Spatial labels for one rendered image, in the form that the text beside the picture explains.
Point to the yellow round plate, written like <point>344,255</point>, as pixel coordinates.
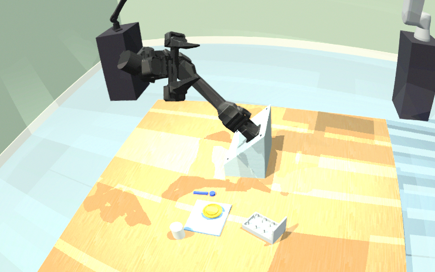
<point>212,210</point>

